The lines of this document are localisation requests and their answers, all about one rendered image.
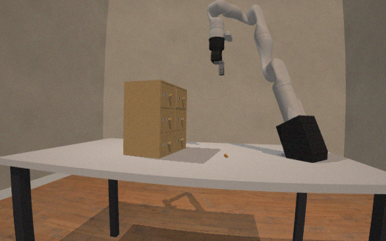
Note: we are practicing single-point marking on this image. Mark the small tan wooden chest of drawers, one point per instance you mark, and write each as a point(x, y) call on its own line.
point(142, 118)

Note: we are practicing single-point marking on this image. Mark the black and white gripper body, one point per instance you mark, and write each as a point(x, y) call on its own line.
point(216, 42)

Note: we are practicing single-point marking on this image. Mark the brown wooden drawer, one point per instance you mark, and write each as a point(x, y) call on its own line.
point(167, 143)
point(181, 98)
point(180, 139)
point(167, 119)
point(167, 95)
point(180, 119)

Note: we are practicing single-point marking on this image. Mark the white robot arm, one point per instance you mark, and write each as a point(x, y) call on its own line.
point(273, 70)

